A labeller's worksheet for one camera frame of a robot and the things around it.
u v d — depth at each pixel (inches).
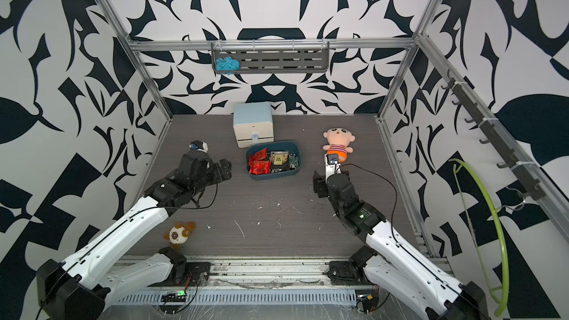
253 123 38.0
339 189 21.8
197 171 23.1
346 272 28.8
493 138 21.9
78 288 14.8
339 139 40.3
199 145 27.3
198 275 29.0
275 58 37.0
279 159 37.9
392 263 19.1
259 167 36.8
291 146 40.0
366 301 28.1
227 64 36.0
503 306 19.6
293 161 39.2
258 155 38.9
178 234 31.3
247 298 25.5
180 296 28.7
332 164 25.5
